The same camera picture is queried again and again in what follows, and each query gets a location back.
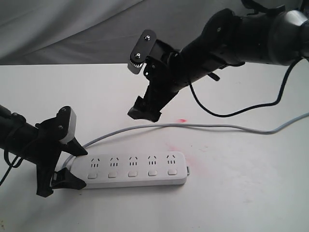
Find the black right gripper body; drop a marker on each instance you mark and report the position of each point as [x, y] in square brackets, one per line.
[159, 71]

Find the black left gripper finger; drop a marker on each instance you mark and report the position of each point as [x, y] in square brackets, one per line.
[74, 148]
[64, 179]

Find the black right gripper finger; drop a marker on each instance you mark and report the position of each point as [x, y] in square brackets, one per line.
[152, 116]
[139, 109]

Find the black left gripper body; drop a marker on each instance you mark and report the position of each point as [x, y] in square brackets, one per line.
[48, 153]

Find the white power strip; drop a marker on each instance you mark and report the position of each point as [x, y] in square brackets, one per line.
[130, 170]

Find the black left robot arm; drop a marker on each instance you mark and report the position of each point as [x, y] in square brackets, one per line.
[18, 139]

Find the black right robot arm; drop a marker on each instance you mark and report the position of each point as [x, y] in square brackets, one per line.
[272, 36]

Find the grey backdrop cloth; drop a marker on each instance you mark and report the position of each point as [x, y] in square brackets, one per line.
[41, 32]

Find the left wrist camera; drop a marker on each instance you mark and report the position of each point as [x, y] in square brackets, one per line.
[66, 124]

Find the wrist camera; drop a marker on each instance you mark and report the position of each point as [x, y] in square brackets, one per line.
[66, 124]
[141, 50]

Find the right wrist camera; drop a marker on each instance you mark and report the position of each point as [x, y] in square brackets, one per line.
[141, 50]

